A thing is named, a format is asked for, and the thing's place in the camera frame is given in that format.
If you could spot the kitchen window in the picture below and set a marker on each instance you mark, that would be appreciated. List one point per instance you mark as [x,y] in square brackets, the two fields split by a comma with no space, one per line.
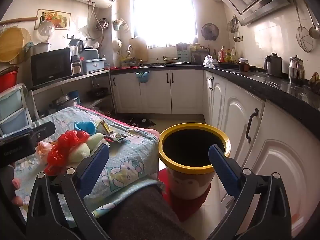
[162,12]

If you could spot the steel kettle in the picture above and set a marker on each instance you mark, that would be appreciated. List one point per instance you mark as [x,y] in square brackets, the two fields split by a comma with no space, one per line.
[296,71]

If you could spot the blue container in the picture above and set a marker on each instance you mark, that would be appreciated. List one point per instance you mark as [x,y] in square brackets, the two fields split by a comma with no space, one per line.
[74,95]

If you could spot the blue hanging basket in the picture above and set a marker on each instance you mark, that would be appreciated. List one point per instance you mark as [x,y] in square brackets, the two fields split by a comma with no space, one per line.
[143,77]

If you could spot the yellow bottle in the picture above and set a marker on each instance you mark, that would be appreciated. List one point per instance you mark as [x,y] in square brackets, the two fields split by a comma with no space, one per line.
[228,56]

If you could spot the brown jar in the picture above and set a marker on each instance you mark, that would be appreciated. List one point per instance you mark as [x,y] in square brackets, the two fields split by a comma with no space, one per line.
[243,65]

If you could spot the round bamboo tray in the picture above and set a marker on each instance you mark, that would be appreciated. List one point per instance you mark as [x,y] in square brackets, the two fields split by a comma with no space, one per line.
[12,45]

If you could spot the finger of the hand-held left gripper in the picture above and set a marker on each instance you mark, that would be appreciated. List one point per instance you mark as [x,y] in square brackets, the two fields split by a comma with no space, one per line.
[40,130]

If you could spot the grey kettle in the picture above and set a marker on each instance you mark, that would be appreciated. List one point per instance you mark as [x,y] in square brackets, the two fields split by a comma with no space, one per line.
[273,66]

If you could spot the printed cartoon blanket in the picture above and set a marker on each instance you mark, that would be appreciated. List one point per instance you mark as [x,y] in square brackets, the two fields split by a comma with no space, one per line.
[132,155]

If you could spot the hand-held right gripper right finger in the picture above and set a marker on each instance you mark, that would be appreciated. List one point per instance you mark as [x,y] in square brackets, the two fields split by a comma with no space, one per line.
[223,170]

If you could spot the pink blanket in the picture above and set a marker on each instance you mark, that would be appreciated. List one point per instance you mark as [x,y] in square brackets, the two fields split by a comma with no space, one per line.
[150,131]

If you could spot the steel pot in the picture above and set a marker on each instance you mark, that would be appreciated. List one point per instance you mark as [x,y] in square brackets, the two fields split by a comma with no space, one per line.
[63,101]

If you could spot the white plastic bag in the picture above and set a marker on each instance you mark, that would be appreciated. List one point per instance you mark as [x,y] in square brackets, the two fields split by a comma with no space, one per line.
[208,61]

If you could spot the wooden cutting board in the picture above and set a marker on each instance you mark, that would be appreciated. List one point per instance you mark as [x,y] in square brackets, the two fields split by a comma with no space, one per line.
[138,51]

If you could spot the blender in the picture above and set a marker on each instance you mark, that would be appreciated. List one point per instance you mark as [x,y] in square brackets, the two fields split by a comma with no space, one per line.
[75,52]

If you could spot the white colander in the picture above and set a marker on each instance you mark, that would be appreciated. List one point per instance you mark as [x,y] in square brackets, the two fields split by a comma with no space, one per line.
[117,45]

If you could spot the black wok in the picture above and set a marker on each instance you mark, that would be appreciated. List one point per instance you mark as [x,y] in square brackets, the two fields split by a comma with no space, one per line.
[97,92]

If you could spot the plastic drawer cabinet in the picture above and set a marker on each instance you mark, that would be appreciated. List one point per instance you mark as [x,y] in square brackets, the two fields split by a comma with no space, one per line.
[12,105]

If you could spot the brown root vegetables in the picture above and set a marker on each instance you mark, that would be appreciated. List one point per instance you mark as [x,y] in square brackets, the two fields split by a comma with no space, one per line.
[315,81]

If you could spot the pink tissue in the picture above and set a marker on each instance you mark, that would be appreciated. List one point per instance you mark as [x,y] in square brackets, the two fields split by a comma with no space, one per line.
[42,152]

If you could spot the white wall holder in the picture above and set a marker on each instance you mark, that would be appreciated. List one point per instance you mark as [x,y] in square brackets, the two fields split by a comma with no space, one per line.
[121,25]

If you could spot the black microwave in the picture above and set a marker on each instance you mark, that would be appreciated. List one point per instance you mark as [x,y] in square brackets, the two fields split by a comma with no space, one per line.
[50,66]

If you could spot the fruit wall poster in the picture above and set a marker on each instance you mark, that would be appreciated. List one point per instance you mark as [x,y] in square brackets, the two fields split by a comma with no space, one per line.
[58,16]

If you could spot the wooden rolling pin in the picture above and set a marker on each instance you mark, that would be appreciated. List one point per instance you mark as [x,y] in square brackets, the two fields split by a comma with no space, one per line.
[20,20]

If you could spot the white pot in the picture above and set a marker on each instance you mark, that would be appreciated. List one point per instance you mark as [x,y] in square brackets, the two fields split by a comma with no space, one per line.
[41,47]

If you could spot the person's left hand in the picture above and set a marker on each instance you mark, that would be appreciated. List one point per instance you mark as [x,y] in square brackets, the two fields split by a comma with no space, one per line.
[16,183]

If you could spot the person's dark trouser leg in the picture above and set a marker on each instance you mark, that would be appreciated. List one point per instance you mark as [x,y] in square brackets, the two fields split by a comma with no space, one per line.
[147,217]

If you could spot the metal shelf rack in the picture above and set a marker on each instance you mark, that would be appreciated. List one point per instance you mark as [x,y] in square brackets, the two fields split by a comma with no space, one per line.
[82,74]

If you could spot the steel ladle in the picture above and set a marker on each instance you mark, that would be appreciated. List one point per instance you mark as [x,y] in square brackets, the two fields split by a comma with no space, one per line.
[314,31]

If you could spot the clear oil bottle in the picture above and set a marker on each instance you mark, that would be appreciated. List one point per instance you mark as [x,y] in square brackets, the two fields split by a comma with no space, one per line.
[233,55]

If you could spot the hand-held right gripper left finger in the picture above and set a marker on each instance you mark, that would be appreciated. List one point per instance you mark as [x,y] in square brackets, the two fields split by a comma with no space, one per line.
[96,162]

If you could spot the steel faucet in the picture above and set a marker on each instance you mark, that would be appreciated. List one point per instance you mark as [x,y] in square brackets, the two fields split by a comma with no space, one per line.
[130,50]

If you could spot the grey plastic box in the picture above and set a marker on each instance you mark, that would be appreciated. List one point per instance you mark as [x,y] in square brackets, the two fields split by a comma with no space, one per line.
[90,53]

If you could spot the blue plastic dish box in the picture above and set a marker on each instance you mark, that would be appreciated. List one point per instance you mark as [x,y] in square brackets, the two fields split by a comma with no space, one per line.
[93,64]

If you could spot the red bucket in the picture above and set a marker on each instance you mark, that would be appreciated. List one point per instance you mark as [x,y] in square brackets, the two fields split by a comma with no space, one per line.
[8,80]

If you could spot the red sauce bottle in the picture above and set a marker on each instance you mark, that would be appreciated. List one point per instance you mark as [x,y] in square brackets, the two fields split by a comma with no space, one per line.
[222,55]

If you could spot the white kitchen cabinets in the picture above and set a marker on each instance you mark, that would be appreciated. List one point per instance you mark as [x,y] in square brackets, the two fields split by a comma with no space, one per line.
[155,92]

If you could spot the red plastic bag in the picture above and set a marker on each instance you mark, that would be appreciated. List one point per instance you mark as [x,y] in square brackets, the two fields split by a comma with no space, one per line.
[60,150]

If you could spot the dark wall fan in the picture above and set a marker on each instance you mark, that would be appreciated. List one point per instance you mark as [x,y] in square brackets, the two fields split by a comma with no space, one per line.
[210,31]

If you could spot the yellow rimmed waste bin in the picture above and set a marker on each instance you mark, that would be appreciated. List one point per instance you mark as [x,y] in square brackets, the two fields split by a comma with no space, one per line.
[190,127]

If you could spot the black kitchen countertop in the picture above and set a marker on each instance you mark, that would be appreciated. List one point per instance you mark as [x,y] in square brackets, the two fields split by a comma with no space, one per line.
[262,82]

